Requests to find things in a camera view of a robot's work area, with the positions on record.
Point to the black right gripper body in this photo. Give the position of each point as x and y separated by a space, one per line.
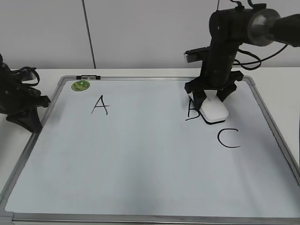
216 69

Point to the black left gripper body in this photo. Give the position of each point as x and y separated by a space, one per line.
17 90

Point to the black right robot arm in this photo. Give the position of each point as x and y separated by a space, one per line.
230 28

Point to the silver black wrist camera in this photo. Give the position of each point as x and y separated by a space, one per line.
198 54

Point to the white board with metal frame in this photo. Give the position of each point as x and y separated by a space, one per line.
131 150

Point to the green round magnet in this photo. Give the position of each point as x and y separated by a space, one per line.
81 85

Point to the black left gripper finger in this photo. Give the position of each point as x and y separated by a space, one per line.
27 119

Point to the white whiteboard eraser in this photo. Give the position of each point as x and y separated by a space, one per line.
212 110

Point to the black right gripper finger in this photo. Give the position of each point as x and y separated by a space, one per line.
198 97
225 92

